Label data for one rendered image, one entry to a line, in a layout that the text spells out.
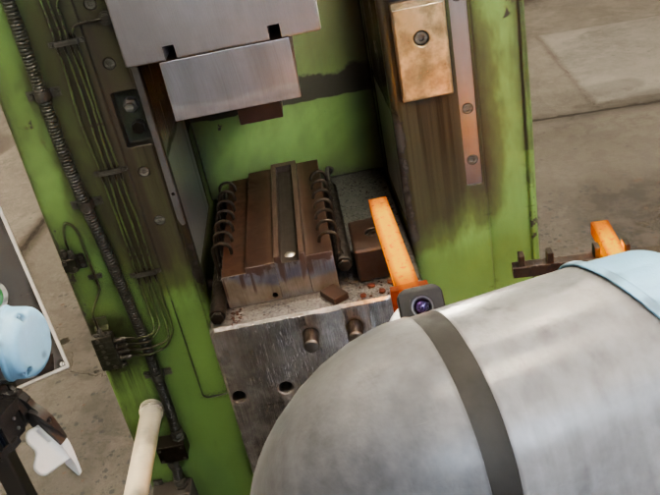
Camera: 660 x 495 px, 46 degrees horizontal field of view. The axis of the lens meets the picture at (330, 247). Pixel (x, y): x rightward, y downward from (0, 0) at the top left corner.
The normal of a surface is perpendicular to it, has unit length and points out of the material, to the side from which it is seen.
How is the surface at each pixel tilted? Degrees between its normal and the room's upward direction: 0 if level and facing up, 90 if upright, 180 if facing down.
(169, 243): 90
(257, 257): 0
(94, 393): 0
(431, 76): 90
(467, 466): 60
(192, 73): 90
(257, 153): 90
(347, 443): 48
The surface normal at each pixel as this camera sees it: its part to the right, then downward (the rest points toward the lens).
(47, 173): 0.07, 0.48
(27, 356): 0.97, -0.07
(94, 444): -0.18, -0.86
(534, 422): 0.11, -0.17
